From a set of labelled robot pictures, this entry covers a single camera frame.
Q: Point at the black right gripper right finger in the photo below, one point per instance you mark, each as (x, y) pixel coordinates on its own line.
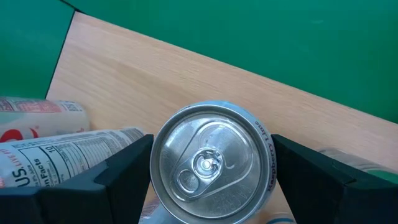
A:
(326, 199)

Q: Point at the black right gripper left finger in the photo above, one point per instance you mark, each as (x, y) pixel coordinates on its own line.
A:
(93, 202)

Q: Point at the Celsius energy drink can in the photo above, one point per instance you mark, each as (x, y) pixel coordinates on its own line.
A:
(62, 155)
(152, 214)

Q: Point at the silver Diet Coke can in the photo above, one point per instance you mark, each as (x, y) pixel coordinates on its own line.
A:
(46, 119)

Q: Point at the raspberry lime sparkling water can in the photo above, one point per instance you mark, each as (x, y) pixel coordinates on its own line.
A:
(211, 168)

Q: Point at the black foreground frame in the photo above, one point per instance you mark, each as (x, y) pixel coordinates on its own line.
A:
(186, 77)

